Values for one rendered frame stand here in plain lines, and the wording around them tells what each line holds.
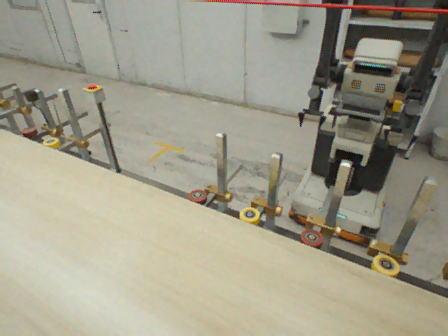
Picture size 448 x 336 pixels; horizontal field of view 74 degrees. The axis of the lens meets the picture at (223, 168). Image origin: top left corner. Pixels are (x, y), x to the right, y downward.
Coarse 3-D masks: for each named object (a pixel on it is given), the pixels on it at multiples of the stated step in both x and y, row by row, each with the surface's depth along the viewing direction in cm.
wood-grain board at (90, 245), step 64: (0, 192) 133; (64, 192) 132; (128, 192) 132; (0, 256) 104; (64, 256) 104; (128, 256) 103; (192, 256) 103; (256, 256) 102; (320, 256) 102; (0, 320) 86; (64, 320) 86; (128, 320) 85; (192, 320) 85; (256, 320) 84; (320, 320) 84; (384, 320) 84
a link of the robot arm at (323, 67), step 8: (344, 0) 128; (328, 8) 132; (336, 8) 130; (328, 16) 134; (336, 16) 132; (328, 24) 135; (336, 24) 136; (328, 32) 137; (328, 40) 139; (328, 48) 141; (320, 56) 144; (328, 56) 143; (320, 64) 146; (328, 64) 146; (320, 72) 148; (328, 72) 148; (320, 80) 151
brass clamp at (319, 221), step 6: (318, 216) 124; (306, 222) 123; (312, 222) 121; (318, 222) 121; (324, 222) 121; (336, 222) 121; (306, 228) 124; (312, 228) 123; (324, 228) 120; (330, 228) 118; (336, 228) 118; (324, 234) 121; (330, 234) 120; (336, 234) 118
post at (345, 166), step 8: (344, 160) 103; (344, 168) 102; (344, 176) 104; (336, 184) 107; (344, 184) 105; (336, 192) 109; (336, 200) 111; (328, 208) 114; (336, 208) 112; (328, 216) 116; (336, 216) 115; (328, 224) 118; (328, 240) 123
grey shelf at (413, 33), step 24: (360, 0) 291; (384, 0) 282; (408, 0) 273; (432, 0) 265; (360, 24) 301; (384, 24) 256; (408, 24) 248; (432, 24) 244; (408, 48) 292; (336, 96) 313; (432, 96) 266; (408, 144) 305
